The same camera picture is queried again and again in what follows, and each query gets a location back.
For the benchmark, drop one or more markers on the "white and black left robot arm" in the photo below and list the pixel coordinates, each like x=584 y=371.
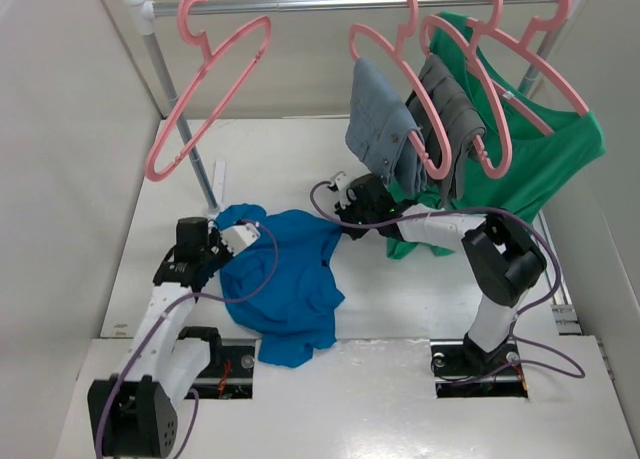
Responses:
x=133 y=413

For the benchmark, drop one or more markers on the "folded blue denim garment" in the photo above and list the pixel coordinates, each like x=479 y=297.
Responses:
x=379 y=128

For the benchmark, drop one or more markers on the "folded grey garment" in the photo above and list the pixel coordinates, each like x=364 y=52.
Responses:
x=461 y=122

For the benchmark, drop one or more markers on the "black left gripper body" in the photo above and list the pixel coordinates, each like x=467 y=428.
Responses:
x=216 y=253

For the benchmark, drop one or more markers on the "pink hanger with green shirt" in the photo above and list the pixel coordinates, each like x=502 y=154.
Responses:
x=534 y=47

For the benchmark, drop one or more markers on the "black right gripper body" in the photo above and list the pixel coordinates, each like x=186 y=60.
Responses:
x=351 y=210

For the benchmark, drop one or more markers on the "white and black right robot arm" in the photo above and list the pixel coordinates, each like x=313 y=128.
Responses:
x=505 y=261

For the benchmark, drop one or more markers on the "blue t shirt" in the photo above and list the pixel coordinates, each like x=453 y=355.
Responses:
x=282 y=287

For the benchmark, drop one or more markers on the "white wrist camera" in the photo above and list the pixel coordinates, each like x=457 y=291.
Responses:
x=339 y=183
x=239 y=237

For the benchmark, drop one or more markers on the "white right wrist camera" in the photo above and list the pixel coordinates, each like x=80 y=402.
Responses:
x=339 y=183

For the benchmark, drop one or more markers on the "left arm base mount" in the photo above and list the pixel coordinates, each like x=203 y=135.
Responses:
x=231 y=379

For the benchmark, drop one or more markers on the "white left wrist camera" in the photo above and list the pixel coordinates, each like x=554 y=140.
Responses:
x=239 y=237

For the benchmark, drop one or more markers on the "metal clothes rack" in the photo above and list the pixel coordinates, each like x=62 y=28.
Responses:
x=145 y=12

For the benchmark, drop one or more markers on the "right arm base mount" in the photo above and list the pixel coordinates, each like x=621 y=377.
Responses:
x=457 y=375

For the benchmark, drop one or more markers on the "green t shirt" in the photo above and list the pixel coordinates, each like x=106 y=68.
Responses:
x=541 y=165

